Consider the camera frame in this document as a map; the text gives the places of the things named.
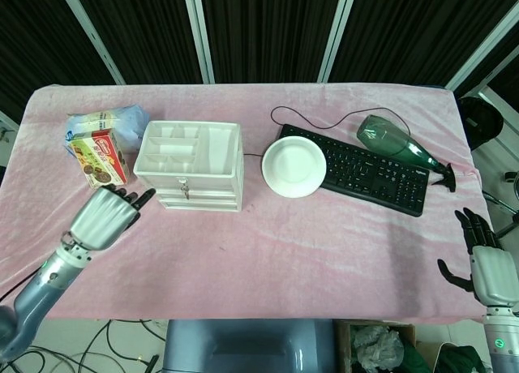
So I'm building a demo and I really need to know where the black computer keyboard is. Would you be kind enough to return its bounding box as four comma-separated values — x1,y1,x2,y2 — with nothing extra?
277,123,431,218

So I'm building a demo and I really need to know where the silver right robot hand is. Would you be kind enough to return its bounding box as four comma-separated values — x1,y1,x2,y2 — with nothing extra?
436,208,518,307

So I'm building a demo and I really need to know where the green plastic spray bottle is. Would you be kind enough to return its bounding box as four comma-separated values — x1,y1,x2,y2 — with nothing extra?
355,114,458,194

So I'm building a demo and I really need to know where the crumpled clear plastic bag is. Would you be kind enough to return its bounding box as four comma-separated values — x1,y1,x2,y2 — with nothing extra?
351,324,403,373

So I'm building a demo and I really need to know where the thin black keyboard cable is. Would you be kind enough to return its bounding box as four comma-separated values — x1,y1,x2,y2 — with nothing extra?
242,105,411,160

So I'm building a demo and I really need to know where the blue-grey robot torso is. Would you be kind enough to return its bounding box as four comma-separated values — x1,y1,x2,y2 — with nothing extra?
161,318,340,373

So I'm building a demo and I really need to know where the red and green cookie box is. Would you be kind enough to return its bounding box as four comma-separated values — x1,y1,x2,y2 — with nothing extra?
67,129,131,189

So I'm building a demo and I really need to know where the white frame post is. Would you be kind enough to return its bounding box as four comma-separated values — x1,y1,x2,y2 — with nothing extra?
319,0,358,84
180,0,217,84
444,0,519,92
54,0,127,85

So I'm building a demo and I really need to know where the black floor cable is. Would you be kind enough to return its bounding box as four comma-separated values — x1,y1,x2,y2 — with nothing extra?
60,319,164,373

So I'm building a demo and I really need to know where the black round stool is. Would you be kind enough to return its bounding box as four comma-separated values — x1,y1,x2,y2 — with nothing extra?
457,96,505,151

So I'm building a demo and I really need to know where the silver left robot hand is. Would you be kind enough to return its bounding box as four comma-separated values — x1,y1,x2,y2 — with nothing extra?
66,185,157,252

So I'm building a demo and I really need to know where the blue and white plastic packet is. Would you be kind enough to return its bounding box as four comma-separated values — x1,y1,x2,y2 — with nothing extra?
63,104,150,156

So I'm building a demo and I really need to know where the white plastic drawer unit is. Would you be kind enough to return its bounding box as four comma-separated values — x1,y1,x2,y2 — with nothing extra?
132,120,244,214

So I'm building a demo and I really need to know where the dark green cloth bag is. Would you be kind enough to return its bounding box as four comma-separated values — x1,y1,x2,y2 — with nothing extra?
405,343,490,373

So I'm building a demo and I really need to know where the white paper plate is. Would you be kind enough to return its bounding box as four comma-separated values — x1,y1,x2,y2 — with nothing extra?
261,136,328,199

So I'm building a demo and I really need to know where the brown cardboard box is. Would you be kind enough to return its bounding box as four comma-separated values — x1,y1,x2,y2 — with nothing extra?
334,319,418,373

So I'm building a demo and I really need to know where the pink plush tablecloth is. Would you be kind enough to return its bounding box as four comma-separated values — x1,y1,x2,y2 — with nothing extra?
0,83,494,324

